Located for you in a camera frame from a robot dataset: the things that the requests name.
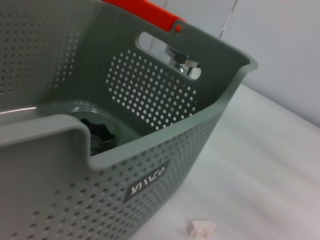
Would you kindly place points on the glass teacup black sleeve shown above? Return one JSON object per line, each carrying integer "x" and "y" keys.
{"x": 102, "y": 135}

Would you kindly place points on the white long toy brick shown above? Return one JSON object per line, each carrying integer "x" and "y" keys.
{"x": 201, "y": 228}

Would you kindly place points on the grey perforated storage basket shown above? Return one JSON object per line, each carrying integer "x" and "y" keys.
{"x": 175, "y": 125}

